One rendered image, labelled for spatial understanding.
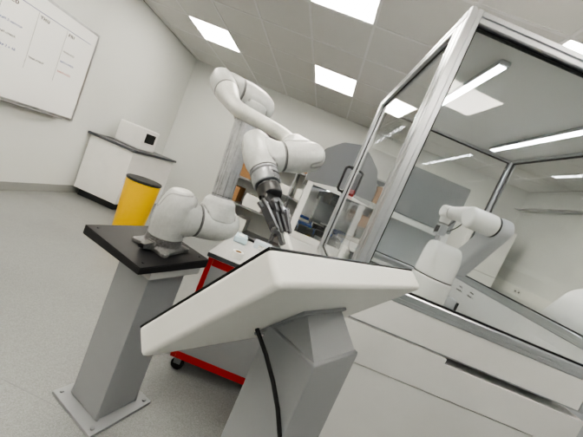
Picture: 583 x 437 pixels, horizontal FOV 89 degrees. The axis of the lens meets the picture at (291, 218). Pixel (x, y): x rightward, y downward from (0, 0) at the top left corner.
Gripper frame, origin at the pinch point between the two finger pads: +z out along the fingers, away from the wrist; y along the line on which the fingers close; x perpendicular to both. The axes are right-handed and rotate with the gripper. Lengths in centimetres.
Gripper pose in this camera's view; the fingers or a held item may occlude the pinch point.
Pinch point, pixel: (285, 245)
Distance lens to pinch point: 83.8
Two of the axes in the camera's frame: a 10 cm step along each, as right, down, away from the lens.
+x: -7.6, 4.7, 4.5
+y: 5.8, 2.0, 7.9
